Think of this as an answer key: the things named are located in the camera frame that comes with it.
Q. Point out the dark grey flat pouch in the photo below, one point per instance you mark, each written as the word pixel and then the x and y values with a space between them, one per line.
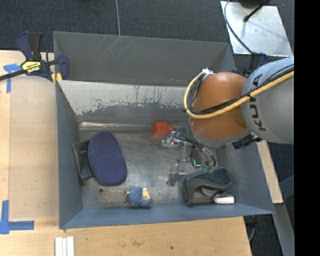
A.
pixel 81 160

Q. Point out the grey metal bin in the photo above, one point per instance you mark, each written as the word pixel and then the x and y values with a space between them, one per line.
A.
pixel 140 160

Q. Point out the blue oval cushion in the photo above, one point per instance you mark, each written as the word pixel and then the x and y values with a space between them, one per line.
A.
pixel 107 158

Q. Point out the red plastic cup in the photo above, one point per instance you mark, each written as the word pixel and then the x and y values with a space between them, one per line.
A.
pixel 162 128

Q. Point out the white oblong block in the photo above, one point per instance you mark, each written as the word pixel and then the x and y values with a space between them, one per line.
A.
pixel 223 199

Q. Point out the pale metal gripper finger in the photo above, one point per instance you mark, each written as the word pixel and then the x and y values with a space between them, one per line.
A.
pixel 175 175
pixel 184 155

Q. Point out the dark blue shoe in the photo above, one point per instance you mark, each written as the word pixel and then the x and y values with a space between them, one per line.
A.
pixel 205 180

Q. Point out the pale wood board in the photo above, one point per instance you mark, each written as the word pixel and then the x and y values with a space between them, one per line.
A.
pixel 32 150

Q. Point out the black cylinder on white bracket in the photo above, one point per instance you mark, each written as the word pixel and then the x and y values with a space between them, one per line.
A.
pixel 243 142

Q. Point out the blue toy animal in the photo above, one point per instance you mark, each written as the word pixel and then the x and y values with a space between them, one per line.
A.
pixel 138 197

